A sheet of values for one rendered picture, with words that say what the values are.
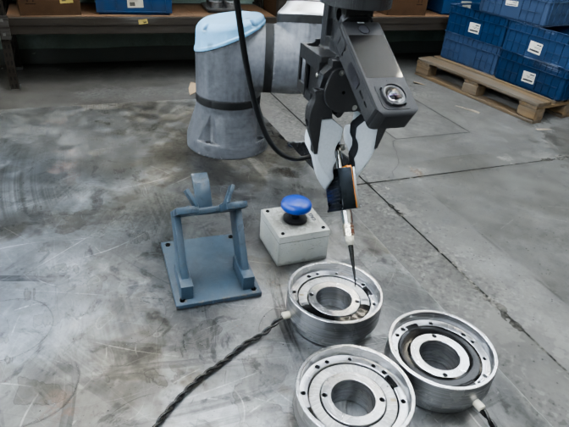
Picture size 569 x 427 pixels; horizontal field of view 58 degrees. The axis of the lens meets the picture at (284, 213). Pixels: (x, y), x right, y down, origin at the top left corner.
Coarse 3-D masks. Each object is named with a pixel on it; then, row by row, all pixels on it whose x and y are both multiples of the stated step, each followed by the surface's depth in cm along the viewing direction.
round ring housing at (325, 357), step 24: (312, 360) 48; (336, 360) 49; (360, 360) 50; (384, 360) 49; (336, 384) 47; (360, 384) 48; (408, 384) 46; (336, 408) 45; (384, 408) 45; (408, 408) 45
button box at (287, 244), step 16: (272, 208) 70; (272, 224) 66; (288, 224) 67; (304, 224) 67; (320, 224) 67; (272, 240) 67; (288, 240) 64; (304, 240) 66; (320, 240) 67; (272, 256) 67; (288, 256) 66; (304, 256) 67; (320, 256) 68
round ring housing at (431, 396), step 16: (400, 320) 53; (416, 320) 55; (432, 320) 55; (448, 320) 55; (464, 320) 54; (400, 336) 53; (432, 336) 53; (464, 336) 54; (480, 336) 52; (384, 352) 52; (416, 352) 51; (432, 352) 54; (448, 352) 53; (464, 352) 52; (480, 352) 52; (432, 368) 50; (448, 368) 53; (464, 368) 50; (496, 368) 49; (416, 384) 47; (432, 384) 46; (480, 384) 47; (416, 400) 49; (432, 400) 47; (448, 400) 47; (464, 400) 47; (480, 400) 48
